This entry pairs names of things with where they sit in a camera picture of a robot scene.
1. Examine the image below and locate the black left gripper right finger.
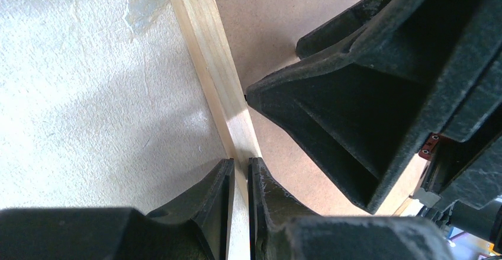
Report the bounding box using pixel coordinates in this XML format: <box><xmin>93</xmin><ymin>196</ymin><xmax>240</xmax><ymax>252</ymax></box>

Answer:
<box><xmin>247</xmin><ymin>158</ymin><xmax>453</xmax><ymax>259</ymax></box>

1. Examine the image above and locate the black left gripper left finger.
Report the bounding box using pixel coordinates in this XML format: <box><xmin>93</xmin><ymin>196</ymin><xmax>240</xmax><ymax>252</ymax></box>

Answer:
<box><xmin>1</xmin><ymin>159</ymin><xmax>234</xmax><ymax>259</ymax></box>

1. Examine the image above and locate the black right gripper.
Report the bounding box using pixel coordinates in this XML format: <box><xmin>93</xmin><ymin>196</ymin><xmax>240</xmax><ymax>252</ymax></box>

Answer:
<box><xmin>246</xmin><ymin>0</ymin><xmax>501</xmax><ymax>214</ymax></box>

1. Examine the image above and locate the brown frame backing board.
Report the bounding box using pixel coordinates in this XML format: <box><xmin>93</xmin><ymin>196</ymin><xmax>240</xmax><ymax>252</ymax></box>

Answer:
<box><xmin>208</xmin><ymin>0</ymin><xmax>417</xmax><ymax>217</ymax></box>

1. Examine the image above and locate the wooden picture frame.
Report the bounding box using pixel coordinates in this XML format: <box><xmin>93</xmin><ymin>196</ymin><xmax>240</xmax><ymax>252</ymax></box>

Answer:
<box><xmin>171</xmin><ymin>0</ymin><xmax>414</xmax><ymax>258</ymax></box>

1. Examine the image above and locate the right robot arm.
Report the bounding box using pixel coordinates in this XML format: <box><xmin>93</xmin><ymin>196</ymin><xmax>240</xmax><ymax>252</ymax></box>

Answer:
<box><xmin>246</xmin><ymin>0</ymin><xmax>501</xmax><ymax>251</ymax></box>

